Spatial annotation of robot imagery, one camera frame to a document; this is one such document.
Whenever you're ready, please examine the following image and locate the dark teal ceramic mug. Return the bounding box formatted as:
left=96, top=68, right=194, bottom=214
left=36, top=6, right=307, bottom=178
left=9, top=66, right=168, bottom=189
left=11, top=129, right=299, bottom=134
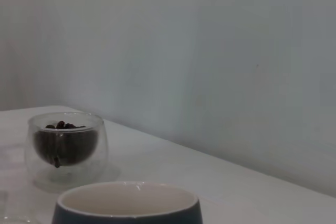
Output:
left=51, top=181, right=203, bottom=224

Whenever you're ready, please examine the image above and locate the shallow clear glass dish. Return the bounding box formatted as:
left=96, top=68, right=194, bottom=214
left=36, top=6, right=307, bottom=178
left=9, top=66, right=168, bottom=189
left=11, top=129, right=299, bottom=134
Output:
left=0, top=209, right=34, bottom=224

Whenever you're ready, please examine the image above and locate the pile of coffee beans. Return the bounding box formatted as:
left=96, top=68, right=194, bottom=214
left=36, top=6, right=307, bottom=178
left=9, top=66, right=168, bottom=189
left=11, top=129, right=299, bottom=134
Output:
left=33, top=120, right=99, bottom=168

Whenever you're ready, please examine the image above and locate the double-wall clear glass cup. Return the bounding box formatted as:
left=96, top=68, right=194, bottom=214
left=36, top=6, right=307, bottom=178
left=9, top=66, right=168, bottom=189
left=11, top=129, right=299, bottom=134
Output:
left=25, top=112, right=105, bottom=184

